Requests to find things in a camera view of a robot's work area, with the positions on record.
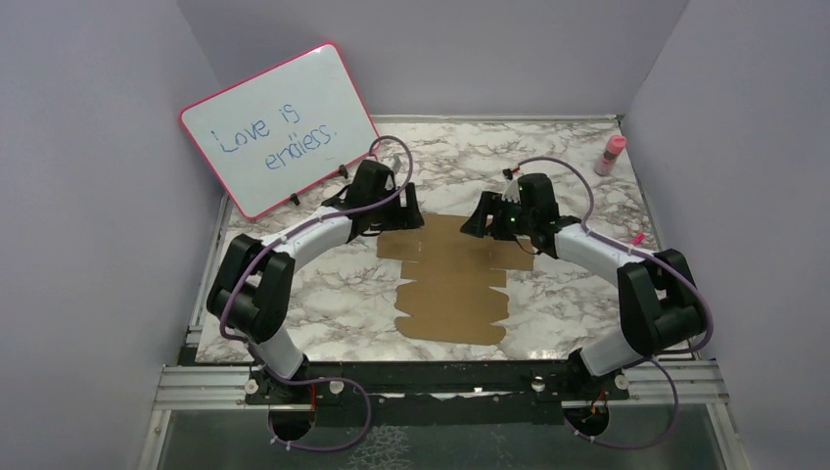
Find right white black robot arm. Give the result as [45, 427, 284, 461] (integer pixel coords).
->
[460, 173, 707, 399]

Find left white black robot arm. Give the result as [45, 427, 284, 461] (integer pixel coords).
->
[206, 161, 424, 402]

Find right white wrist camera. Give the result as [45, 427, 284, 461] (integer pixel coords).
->
[502, 179, 521, 204]

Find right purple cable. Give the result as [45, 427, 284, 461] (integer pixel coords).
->
[502, 156, 715, 451]

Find pink glitter bottle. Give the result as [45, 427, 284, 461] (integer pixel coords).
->
[594, 135, 627, 176]

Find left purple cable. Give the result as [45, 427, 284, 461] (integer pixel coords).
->
[218, 134, 415, 453]

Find pink framed whiteboard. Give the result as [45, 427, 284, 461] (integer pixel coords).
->
[179, 42, 379, 219]

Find purple cable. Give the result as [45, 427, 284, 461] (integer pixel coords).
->
[502, 156, 715, 451]
[218, 134, 415, 453]

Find brown cardboard box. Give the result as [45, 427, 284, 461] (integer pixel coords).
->
[377, 213, 534, 346]

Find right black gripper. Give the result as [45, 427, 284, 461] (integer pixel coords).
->
[460, 191, 534, 242]

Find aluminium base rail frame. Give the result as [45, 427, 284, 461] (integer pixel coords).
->
[137, 117, 750, 470]

